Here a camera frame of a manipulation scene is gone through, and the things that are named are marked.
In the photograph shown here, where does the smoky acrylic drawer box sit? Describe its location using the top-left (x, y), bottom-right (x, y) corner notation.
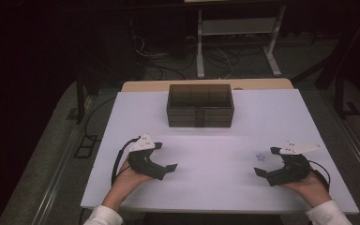
top-left (166, 83), bottom-right (235, 128)

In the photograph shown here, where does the person's left hand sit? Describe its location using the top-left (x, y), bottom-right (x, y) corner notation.
top-left (104, 158), bottom-right (155, 211)

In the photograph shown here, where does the white metal desk frame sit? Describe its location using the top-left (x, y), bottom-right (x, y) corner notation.
top-left (183, 0), bottom-right (288, 79)

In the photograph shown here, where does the metal floor rail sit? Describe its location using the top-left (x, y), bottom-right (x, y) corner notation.
top-left (322, 99), bottom-right (360, 191)
top-left (31, 93), bottom-right (98, 225)

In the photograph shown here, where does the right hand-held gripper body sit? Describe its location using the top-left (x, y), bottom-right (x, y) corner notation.
top-left (266, 140), bottom-right (324, 188)

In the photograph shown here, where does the light wooden table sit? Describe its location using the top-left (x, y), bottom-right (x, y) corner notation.
top-left (120, 78), bottom-right (294, 93)

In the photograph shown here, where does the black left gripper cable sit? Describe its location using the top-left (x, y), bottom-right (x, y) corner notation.
top-left (111, 136), bottom-right (142, 186)

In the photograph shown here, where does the smoky acrylic drawer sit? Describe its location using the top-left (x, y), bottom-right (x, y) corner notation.
top-left (168, 120), bottom-right (233, 128)

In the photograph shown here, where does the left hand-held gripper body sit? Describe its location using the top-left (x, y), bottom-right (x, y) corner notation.
top-left (127, 133), bottom-right (167, 182)

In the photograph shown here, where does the person's right hand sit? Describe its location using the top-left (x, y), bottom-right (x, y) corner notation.
top-left (280, 170), bottom-right (332, 209)

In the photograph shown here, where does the tangle of floor cables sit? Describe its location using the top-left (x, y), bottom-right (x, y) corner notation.
top-left (130, 32), bottom-right (242, 81)

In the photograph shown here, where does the black floor cable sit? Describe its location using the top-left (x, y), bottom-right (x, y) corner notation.
top-left (83, 96), bottom-right (117, 139)

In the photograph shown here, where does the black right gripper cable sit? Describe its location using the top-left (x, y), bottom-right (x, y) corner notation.
top-left (307, 159), bottom-right (332, 192)

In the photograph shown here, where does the black metal stand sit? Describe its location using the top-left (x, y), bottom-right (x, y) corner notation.
top-left (66, 69), bottom-right (90, 125)
top-left (334, 73), bottom-right (360, 120)

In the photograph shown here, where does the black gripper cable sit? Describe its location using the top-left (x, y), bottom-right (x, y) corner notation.
top-left (111, 136), bottom-right (142, 186)
top-left (307, 159), bottom-right (332, 192)

